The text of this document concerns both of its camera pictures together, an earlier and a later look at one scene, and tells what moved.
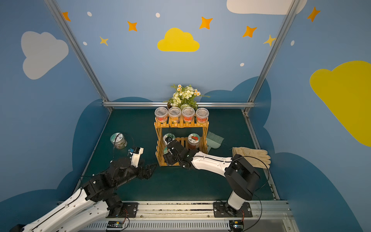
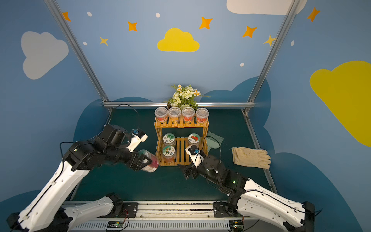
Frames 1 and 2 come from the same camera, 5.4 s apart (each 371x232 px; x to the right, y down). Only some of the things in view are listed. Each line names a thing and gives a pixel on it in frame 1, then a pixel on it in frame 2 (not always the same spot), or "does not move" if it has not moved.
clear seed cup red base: [161, 113] does not move
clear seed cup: [202, 115] does not move
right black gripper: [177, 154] → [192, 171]
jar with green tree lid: [168, 137] does not move
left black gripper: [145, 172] → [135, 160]
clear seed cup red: [188, 113] does not move
